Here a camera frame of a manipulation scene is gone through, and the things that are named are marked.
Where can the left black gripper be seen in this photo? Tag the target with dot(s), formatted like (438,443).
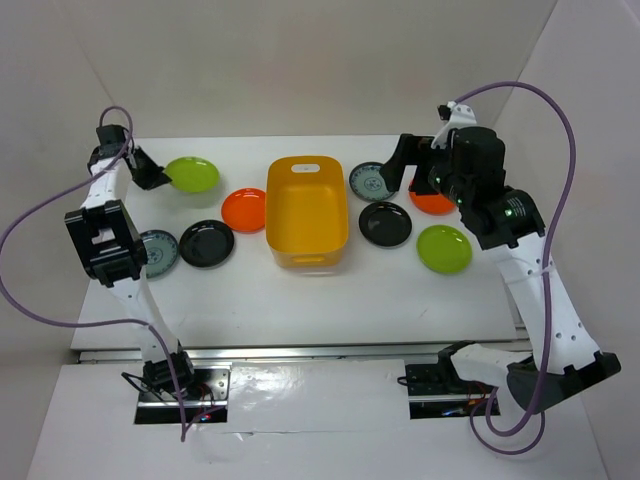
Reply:
(156,177)

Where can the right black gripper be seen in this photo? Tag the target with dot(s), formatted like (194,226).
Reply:
(412,149)

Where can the green plate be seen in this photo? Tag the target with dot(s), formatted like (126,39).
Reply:
(444,249)
(192,174)

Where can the orange plate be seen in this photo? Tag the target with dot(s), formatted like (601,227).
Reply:
(436,205)
(244,210)

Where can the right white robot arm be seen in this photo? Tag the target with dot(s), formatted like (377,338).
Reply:
(469,171)

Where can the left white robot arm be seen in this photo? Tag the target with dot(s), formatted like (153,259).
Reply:
(112,252)

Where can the yellow plastic bin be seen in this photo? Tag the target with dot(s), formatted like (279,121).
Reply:
(307,218)

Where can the right blue patterned plate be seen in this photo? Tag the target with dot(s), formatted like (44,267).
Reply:
(367,184)

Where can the blue patterned plate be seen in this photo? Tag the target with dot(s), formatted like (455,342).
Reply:
(367,184)
(162,252)

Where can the right black plate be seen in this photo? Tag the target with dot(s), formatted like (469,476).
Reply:
(385,224)

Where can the black plate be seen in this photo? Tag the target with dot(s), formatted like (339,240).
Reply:
(385,224)
(206,244)

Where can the left blue patterned plate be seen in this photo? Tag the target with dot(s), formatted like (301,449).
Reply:
(162,252)

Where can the left black plate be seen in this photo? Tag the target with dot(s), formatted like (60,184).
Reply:
(206,244)

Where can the aluminium front rail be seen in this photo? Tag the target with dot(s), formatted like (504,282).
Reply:
(300,353)

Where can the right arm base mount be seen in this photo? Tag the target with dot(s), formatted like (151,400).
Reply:
(434,393)

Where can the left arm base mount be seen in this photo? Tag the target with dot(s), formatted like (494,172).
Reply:
(205,400)

